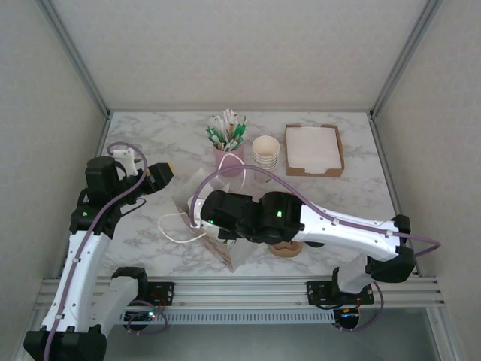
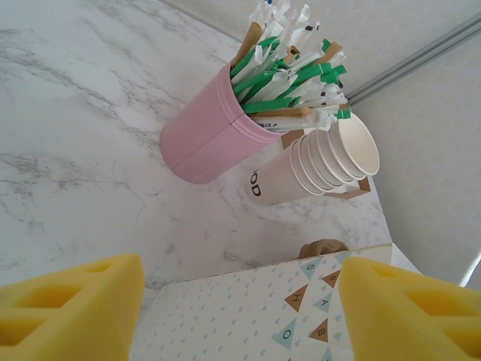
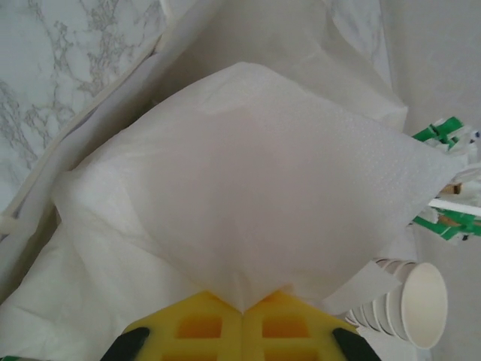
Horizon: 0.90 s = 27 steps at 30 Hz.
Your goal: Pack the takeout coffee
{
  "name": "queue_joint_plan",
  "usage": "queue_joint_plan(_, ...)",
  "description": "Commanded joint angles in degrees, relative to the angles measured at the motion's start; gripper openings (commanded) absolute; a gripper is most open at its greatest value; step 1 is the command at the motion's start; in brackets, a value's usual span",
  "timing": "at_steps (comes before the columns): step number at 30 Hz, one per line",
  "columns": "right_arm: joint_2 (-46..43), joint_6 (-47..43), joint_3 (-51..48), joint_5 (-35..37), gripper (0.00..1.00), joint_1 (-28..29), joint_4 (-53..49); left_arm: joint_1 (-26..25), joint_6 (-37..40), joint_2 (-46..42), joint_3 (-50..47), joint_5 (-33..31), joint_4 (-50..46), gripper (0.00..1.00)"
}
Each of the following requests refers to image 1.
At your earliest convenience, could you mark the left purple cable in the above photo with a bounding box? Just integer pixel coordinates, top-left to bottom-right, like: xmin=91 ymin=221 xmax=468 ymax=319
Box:
xmin=44 ymin=141 xmax=169 ymax=361

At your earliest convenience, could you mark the patterned paper gift bag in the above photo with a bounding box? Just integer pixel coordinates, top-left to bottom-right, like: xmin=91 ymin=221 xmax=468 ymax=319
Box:
xmin=158 ymin=153 xmax=252 ymax=274

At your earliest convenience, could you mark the pink cup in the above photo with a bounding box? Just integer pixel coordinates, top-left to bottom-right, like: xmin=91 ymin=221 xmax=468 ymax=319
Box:
xmin=214 ymin=144 xmax=245 ymax=177

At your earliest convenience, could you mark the white napkin stack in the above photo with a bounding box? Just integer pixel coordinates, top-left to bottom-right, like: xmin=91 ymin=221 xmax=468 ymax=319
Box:
xmin=286 ymin=126 xmax=343 ymax=171

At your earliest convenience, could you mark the purple cable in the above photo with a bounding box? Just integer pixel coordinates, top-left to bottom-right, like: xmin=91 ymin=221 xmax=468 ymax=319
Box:
xmin=44 ymin=141 xmax=169 ymax=361
xmin=190 ymin=165 xmax=441 ymax=334

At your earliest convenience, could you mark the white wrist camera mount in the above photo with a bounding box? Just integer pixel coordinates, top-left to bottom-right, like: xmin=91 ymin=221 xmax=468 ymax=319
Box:
xmin=192 ymin=196 xmax=208 ymax=230
xmin=111 ymin=148 xmax=137 ymax=177

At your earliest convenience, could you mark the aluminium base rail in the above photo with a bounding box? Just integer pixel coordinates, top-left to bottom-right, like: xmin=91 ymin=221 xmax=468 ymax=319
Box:
xmin=39 ymin=277 xmax=446 ymax=310

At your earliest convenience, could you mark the grey slotted cable duct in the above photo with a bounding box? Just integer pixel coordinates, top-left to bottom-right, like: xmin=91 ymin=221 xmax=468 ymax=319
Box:
xmin=118 ymin=309 xmax=335 ymax=325

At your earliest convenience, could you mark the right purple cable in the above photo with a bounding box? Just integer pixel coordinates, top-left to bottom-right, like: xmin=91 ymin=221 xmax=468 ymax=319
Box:
xmin=190 ymin=165 xmax=441 ymax=334

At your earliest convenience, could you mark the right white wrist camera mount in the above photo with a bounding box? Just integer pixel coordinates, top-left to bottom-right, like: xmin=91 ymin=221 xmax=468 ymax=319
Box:
xmin=192 ymin=196 xmax=208 ymax=230

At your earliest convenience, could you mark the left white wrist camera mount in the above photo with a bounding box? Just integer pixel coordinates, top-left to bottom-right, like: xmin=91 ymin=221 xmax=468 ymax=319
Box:
xmin=111 ymin=148 xmax=137 ymax=177

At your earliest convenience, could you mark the brown pulp cup carrier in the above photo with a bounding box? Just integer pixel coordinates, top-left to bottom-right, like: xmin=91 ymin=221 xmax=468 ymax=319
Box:
xmin=271 ymin=240 xmax=303 ymax=258

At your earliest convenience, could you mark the aluminium frame post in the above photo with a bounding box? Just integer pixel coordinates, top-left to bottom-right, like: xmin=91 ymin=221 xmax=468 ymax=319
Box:
xmin=368 ymin=0 xmax=448 ymax=118
xmin=35 ymin=0 xmax=113 ymax=118

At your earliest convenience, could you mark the small electronics board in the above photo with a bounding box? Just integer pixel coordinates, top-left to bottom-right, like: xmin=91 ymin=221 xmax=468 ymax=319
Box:
xmin=124 ymin=310 xmax=159 ymax=323
xmin=339 ymin=308 xmax=362 ymax=328

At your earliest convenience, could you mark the green sachet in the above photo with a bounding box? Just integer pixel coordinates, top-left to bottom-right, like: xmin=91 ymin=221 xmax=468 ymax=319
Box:
xmin=205 ymin=127 xmax=223 ymax=148
xmin=234 ymin=117 xmax=249 ymax=141

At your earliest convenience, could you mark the brown cardboard tray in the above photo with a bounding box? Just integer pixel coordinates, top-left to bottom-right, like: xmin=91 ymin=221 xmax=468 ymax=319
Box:
xmin=284 ymin=123 xmax=346 ymax=178

